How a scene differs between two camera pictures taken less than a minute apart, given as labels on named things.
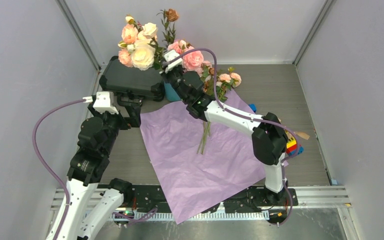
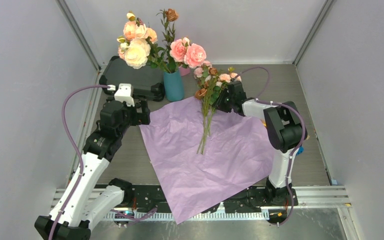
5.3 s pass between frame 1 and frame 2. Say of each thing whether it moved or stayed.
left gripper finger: moved
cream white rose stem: moved
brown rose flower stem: stayed
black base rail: stayed
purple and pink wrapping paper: stayed
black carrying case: stayed
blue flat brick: stayed
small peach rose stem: moved
